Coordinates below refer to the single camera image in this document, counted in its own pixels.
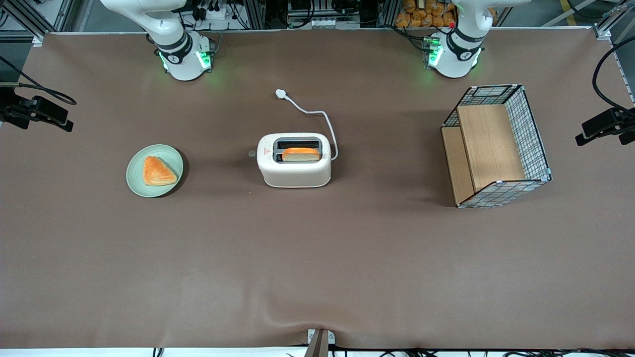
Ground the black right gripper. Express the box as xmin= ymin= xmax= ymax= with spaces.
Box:
xmin=0 ymin=88 xmax=74 ymax=132

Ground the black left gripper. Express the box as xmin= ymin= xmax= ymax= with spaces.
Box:
xmin=575 ymin=107 xmax=635 ymax=147

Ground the white two-slot toaster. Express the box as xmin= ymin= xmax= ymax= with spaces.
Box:
xmin=248 ymin=132 xmax=332 ymax=188

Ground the light wooden shelf box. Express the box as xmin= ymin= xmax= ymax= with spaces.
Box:
xmin=441 ymin=104 xmax=527 ymax=205

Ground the triangular golden pastry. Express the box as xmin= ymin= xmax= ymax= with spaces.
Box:
xmin=143 ymin=156 xmax=178 ymax=187

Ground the pale green round plate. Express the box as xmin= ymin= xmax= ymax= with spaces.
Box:
xmin=126 ymin=144 xmax=184 ymax=198

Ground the white power strip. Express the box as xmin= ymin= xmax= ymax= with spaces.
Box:
xmin=193 ymin=0 xmax=240 ymax=23

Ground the bag of orange bread rolls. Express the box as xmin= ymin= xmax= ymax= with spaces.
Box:
xmin=395 ymin=0 xmax=456 ymax=28

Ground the toast slice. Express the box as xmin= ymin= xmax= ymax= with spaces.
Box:
xmin=282 ymin=147 xmax=321 ymax=163

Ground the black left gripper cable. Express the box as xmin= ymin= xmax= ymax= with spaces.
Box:
xmin=592 ymin=36 xmax=635 ymax=115

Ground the wire basket checked liner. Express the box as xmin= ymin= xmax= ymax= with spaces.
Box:
xmin=441 ymin=84 xmax=553 ymax=209

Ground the silver aluminium frame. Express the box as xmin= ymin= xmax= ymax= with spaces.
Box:
xmin=593 ymin=0 xmax=635 ymax=40
xmin=0 ymin=0 xmax=75 ymax=46

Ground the aluminium frame post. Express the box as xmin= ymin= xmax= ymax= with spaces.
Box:
xmin=378 ymin=0 xmax=400 ymax=28
xmin=243 ymin=0 xmax=266 ymax=29

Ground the white toaster power cable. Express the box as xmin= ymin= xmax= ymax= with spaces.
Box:
xmin=275 ymin=89 xmax=339 ymax=161

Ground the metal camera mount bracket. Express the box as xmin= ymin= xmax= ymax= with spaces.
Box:
xmin=305 ymin=329 xmax=336 ymax=357

